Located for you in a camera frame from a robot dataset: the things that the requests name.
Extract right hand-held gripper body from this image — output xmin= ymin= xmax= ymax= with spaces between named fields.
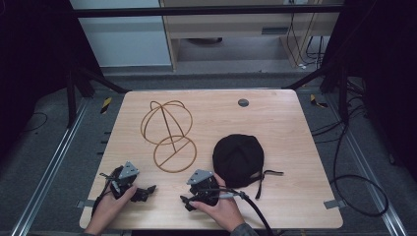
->
xmin=186 ymin=168 xmax=221 ymax=207

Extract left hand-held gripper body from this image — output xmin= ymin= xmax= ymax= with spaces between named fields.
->
xmin=99 ymin=160 xmax=141 ymax=200

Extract person's right hand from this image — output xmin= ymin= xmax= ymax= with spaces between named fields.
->
xmin=189 ymin=173 xmax=246 ymax=233

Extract person's left hand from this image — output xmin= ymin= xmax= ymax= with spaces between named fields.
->
xmin=88 ymin=185 xmax=138 ymax=230

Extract black cap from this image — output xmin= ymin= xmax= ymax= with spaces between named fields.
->
xmin=211 ymin=133 xmax=285 ymax=201

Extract yellow black striped tape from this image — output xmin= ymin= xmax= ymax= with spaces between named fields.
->
xmin=99 ymin=95 xmax=113 ymax=115
xmin=309 ymin=93 xmax=329 ymax=109

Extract white cabinet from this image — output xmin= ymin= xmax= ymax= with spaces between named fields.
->
xmin=69 ymin=0 xmax=173 ymax=69

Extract light wooden desk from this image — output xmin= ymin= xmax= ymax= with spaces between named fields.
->
xmin=158 ymin=0 xmax=345 ymax=72

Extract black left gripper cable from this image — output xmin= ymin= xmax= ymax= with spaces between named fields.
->
xmin=90 ymin=168 xmax=121 ymax=218

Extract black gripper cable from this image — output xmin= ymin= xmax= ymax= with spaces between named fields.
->
xmin=90 ymin=168 xmax=121 ymax=218
xmin=198 ymin=187 xmax=275 ymax=236

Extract grey metal table bracket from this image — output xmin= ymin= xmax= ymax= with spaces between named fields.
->
xmin=323 ymin=199 xmax=347 ymax=210
xmin=76 ymin=199 xmax=96 ymax=209

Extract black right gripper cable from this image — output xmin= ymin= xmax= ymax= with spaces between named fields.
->
xmin=198 ymin=187 xmax=275 ymax=236

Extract brown wire hat stand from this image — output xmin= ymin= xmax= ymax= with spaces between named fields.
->
xmin=140 ymin=99 xmax=199 ymax=174

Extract aluminium floor rail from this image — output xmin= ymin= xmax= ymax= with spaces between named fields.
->
xmin=10 ymin=97 xmax=90 ymax=236
xmin=323 ymin=93 xmax=408 ymax=236

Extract black upright frame post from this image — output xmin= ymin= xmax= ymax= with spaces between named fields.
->
xmin=66 ymin=69 xmax=79 ymax=130

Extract black diagonal frame strut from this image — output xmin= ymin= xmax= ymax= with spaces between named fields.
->
xmin=78 ymin=67 xmax=132 ymax=94
xmin=282 ymin=67 xmax=330 ymax=91

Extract thin black floor cable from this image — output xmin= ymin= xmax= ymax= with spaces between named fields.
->
xmin=19 ymin=111 xmax=49 ymax=135

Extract black looped floor cable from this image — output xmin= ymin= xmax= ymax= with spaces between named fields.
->
xmin=329 ymin=122 xmax=390 ymax=218

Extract black hanging desk cables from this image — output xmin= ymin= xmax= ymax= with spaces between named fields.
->
xmin=285 ymin=12 xmax=327 ymax=71

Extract black horizontal frame bar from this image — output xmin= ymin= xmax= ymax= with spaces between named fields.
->
xmin=70 ymin=5 xmax=344 ymax=18

